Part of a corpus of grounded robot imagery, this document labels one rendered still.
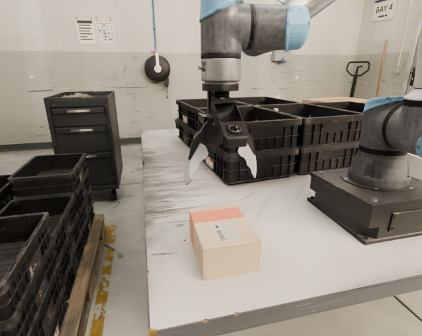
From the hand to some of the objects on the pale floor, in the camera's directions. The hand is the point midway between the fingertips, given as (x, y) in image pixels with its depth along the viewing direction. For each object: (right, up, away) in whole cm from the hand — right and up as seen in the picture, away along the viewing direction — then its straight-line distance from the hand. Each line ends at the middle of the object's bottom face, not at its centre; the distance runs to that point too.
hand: (222, 183), depth 58 cm
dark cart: (-110, -19, +206) cm, 234 cm away
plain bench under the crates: (+46, -56, +101) cm, 125 cm away
